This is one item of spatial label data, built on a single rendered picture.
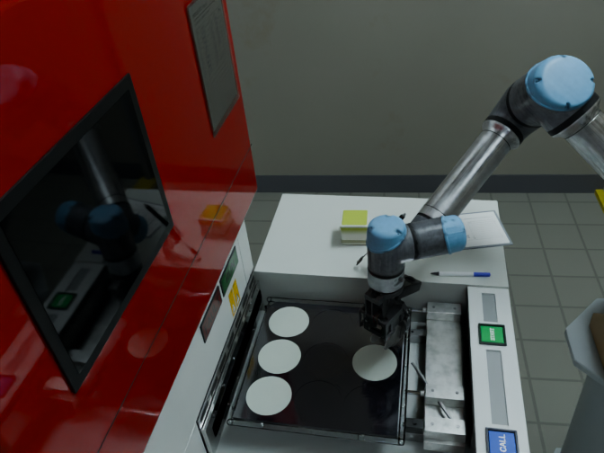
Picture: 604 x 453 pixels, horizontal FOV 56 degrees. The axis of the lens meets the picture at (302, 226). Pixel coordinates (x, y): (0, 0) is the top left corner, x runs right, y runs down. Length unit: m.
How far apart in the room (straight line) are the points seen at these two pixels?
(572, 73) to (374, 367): 0.73
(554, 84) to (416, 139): 2.03
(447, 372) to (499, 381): 0.14
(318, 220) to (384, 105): 1.59
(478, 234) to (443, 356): 0.36
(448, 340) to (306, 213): 0.54
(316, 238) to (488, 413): 0.64
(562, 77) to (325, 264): 0.69
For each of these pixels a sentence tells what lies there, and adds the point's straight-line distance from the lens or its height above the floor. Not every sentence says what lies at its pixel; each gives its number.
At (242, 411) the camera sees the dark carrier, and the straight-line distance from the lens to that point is 1.28.
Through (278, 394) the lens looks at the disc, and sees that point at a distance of 1.30.
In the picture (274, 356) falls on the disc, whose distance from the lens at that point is 1.36.
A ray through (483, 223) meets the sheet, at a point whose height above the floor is 0.97.
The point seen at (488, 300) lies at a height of 0.96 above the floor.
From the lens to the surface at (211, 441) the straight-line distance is 1.27.
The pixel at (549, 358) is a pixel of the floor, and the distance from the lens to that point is 2.60.
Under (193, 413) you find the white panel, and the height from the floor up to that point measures 1.00.
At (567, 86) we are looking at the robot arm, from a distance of 1.25.
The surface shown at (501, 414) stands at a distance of 1.21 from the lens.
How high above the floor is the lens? 1.94
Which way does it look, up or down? 38 degrees down
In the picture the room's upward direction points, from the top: 7 degrees counter-clockwise
